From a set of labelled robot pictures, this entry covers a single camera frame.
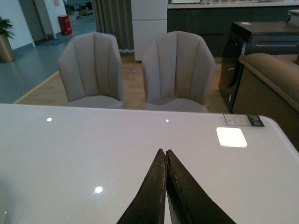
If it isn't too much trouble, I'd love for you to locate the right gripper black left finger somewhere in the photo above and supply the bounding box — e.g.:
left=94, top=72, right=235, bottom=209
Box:
left=117, top=149, right=167, bottom=224

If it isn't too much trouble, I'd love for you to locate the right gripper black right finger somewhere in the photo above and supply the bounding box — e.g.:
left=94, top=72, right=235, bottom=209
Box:
left=166, top=150, right=235, bottom=224

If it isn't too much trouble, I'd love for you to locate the table corner label sticker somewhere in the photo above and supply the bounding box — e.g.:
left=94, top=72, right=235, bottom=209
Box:
left=223, top=114, right=264, bottom=127

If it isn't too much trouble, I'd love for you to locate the right beige upholstered chair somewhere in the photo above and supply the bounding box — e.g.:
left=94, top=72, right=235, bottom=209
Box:
left=142, top=31, right=215, bottom=113

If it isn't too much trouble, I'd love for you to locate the beige upholstered chair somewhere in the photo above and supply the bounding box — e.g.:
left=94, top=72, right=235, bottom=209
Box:
left=142, top=31, right=215, bottom=113
left=58, top=32, right=124, bottom=109

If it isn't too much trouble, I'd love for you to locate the tan sofa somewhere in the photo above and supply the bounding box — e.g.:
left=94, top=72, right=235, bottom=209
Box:
left=232, top=54, right=299, bottom=148

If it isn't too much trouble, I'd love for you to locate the left beige upholstered chair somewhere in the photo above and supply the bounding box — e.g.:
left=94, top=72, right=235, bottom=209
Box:
left=58, top=32, right=124, bottom=109

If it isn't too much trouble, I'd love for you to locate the black washing machine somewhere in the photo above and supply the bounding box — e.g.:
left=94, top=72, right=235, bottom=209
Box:
left=219, top=21, right=299, bottom=112

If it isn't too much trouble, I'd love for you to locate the dark kitchen counter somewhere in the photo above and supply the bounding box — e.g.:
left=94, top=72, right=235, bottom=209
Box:
left=167, top=0, right=299, bottom=57

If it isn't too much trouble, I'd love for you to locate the white pillar cabinet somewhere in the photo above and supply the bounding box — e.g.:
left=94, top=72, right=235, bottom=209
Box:
left=131, top=0, right=168, bottom=61

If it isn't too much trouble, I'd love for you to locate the grey curtain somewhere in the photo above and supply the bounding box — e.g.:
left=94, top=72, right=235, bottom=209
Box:
left=92, top=0, right=134, bottom=50

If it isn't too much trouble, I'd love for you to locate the red bin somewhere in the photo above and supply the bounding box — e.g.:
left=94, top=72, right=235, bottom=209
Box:
left=58, top=15, right=72, bottom=35

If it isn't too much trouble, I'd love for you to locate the white microwave oven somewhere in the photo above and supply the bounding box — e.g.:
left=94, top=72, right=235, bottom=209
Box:
left=171, top=0, right=201, bottom=4

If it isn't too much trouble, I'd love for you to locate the green potted plant gold planter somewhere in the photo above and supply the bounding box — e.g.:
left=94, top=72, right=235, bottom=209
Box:
left=0, top=17, right=15, bottom=63

